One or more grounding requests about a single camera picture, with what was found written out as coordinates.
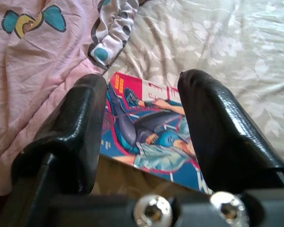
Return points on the colourful anime comic book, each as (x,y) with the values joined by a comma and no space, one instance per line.
(142,123)

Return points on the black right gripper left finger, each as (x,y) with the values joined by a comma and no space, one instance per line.
(68,137)

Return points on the bed with grey floral sheet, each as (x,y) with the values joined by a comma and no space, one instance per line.
(227,47)

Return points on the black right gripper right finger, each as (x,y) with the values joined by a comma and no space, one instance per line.
(222,137)

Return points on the pink cartoon print blanket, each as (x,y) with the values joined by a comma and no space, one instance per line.
(38,71)

